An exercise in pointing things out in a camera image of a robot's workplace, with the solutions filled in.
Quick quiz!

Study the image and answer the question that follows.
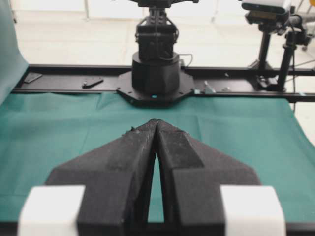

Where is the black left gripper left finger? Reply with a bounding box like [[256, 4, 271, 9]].
[[45, 119, 158, 236]]

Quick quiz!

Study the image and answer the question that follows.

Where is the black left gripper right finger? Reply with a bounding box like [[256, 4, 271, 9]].
[[156, 120, 261, 236]]

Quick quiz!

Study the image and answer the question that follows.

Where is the green table cloth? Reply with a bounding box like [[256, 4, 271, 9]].
[[0, 93, 315, 222]]

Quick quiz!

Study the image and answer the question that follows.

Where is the green backdrop cloth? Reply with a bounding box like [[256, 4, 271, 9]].
[[0, 0, 29, 103]]

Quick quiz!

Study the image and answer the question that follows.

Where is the black aluminium frame rail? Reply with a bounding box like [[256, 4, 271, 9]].
[[12, 65, 315, 106]]

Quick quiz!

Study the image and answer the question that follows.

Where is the black camera stand pole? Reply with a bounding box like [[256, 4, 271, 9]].
[[277, 14, 311, 92]]

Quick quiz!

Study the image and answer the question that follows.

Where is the grey camera on stand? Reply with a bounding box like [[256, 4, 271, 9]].
[[241, 0, 295, 35]]

